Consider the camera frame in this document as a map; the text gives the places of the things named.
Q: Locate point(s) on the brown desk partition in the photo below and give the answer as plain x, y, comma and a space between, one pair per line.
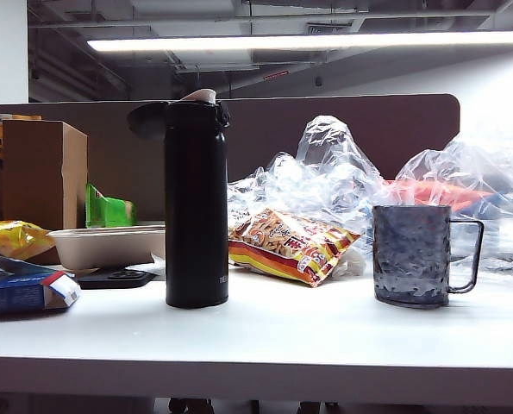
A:
260, 142

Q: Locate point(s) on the black thermos flask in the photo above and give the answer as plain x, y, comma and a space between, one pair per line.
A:
195, 215

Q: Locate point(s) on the brown cardboard box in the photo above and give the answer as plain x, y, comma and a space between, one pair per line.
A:
45, 172

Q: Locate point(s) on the red ceiling sign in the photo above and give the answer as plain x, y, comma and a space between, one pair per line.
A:
276, 75

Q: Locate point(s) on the white crumpled tissue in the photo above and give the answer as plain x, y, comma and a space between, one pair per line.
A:
158, 262

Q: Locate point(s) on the ceiling light strip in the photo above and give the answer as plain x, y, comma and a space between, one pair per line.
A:
282, 42

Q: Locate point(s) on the beige pulp food container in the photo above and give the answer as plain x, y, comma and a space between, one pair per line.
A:
101, 250

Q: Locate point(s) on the orange yellow snack bag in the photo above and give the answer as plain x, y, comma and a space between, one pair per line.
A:
282, 250

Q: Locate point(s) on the black flat lid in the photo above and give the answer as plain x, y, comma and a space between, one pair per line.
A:
114, 278

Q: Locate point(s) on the crumpled clear plastic bag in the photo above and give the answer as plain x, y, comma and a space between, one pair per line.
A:
325, 172

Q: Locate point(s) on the green snack packet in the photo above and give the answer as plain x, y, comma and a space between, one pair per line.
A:
105, 211

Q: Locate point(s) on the yellow chip bag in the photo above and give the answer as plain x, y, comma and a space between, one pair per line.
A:
10, 239

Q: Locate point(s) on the white crumpled plastic wrapper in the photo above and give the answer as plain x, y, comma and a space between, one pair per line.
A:
352, 264

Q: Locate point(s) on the ceiling air vent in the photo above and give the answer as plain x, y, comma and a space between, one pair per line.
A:
327, 29

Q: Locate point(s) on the blue white carton box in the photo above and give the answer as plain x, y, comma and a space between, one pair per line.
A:
10, 293

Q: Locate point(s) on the orange item inside bag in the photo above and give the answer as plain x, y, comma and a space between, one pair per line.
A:
433, 192

